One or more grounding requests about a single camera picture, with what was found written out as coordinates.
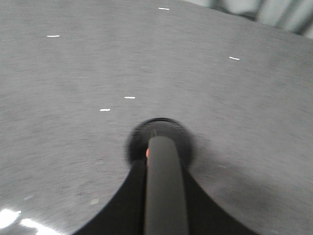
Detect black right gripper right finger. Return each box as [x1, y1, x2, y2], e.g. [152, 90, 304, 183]
[180, 163, 257, 235]

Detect black mesh pen bucket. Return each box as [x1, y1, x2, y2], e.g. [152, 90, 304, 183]
[126, 117, 196, 168]

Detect grey pleated curtain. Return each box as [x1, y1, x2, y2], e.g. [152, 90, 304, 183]
[190, 0, 313, 39]

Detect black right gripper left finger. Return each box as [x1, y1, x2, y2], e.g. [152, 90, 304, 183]
[74, 160, 147, 235]

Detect grey orange handled scissors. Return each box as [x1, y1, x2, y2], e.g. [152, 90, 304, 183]
[144, 130, 189, 235]

